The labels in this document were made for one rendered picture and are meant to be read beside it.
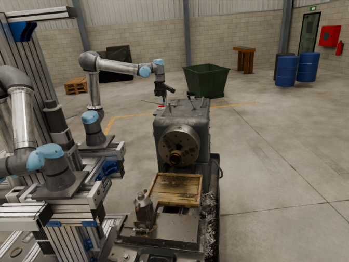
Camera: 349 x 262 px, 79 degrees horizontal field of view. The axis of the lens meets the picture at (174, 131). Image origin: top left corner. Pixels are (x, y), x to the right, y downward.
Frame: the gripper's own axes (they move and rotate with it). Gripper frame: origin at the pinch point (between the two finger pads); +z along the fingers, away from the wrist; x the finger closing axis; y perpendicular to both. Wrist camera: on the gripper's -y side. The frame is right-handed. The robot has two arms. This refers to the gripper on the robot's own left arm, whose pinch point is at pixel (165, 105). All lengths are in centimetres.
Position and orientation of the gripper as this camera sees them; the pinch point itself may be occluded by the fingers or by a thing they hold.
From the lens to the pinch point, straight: 172.6
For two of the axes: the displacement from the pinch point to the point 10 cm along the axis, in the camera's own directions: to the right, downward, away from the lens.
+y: -9.8, 0.0, 2.0
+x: -1.8, 4.3, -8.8
